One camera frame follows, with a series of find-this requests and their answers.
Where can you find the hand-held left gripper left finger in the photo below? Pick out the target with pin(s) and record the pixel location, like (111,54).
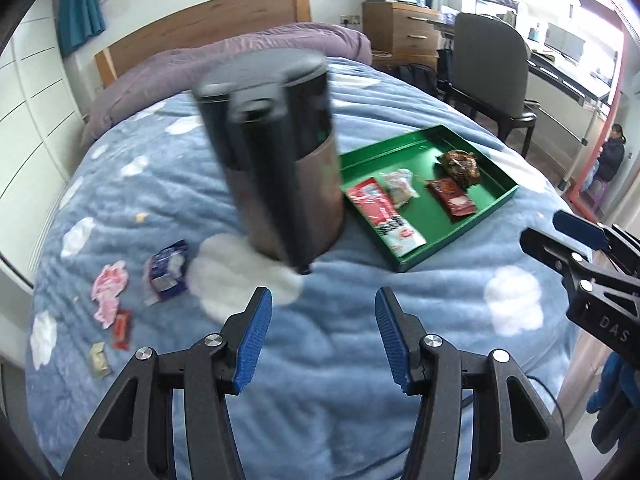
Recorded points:
(252,340)

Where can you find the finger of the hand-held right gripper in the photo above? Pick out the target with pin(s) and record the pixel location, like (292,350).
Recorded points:
(550,252)
(580,227)

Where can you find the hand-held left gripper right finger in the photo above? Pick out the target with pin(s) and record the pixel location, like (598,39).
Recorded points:
(392,340)

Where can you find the blue and white snack packet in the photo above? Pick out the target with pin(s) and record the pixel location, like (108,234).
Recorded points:
(165,272)

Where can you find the dark red snack packet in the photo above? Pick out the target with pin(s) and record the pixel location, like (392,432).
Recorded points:
(452,197)

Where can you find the brown snack packet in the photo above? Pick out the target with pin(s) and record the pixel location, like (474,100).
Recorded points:
(460,167)

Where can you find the green tray box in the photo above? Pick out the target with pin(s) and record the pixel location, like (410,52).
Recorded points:
(425,220)

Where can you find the long red and white packet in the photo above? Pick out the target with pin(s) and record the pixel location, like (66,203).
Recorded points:
(385,215)

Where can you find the small red candy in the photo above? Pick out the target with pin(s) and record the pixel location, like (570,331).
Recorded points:
(122,330)

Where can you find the small pink and white candy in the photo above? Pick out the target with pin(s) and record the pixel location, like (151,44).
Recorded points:
(397,187)

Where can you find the pink cartoon character packet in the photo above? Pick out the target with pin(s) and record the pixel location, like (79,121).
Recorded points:
(107,290)

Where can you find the gold candy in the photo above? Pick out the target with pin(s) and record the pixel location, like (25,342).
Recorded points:
(100,360)

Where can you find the black and brown electric kettle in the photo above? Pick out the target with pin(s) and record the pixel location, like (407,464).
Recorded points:
(280,170)

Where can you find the person's right forearm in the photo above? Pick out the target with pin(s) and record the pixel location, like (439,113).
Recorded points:
(612,400)

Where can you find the purple stool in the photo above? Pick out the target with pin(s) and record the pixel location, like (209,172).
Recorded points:
(601,190)

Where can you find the white desk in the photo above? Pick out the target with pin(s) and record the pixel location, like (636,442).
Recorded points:
(565,80)

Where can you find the grey monitor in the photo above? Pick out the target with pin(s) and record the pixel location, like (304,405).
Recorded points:
(565,42)

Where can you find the grey chair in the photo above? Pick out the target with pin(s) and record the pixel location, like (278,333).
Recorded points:
(485,60)

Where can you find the black backpack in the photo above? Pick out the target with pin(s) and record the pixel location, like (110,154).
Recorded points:
(417,77)

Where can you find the wooden nightstand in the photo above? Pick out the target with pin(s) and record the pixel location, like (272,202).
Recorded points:
(400,30)

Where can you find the purple pillow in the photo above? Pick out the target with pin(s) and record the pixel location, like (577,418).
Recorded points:
(165,75)

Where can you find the white wardrobe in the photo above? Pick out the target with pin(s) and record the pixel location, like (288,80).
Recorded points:
(30,110)

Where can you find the wooden headboard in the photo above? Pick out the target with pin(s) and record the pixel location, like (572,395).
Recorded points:
(200,20)

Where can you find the teal curtain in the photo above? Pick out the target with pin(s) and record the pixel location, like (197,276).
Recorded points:
(80,5)

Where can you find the red frame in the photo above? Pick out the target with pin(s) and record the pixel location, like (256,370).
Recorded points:
(607,110)

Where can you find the wall socket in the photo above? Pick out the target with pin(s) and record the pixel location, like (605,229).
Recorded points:
(350,19)

